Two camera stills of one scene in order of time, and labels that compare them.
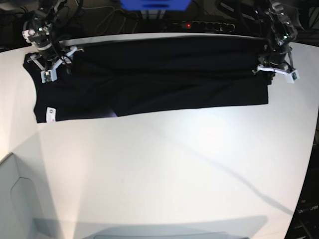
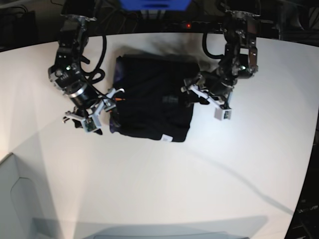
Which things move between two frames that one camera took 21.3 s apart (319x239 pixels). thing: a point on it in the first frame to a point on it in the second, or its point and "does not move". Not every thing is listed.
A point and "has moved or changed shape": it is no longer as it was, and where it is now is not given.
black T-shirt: (121, 78) has moved or changed shape
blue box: (154, 5) does not move
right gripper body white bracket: (290, 75) to (221, 112)
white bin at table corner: (24, 214) does not move
